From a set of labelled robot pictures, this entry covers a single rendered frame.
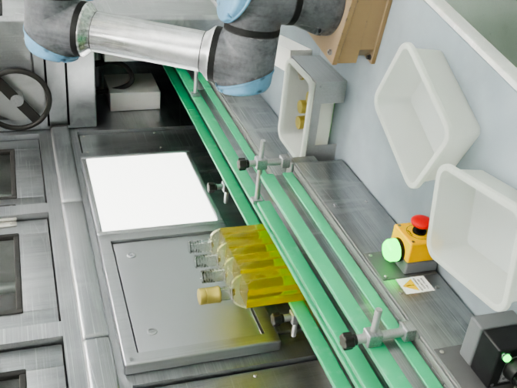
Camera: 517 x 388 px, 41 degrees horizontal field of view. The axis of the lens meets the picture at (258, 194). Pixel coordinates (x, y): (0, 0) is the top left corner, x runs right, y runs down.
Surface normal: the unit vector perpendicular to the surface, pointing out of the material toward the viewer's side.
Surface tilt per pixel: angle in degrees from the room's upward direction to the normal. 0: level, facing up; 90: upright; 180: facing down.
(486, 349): 0
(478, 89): 0
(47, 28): 67
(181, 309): 90
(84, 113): 90
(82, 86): 90
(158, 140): 90
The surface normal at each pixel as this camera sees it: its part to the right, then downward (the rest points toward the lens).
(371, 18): 0.29, 0.65
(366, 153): -0.95, 0.08
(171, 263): 0.09, -0.85
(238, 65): -0.14, 0.44
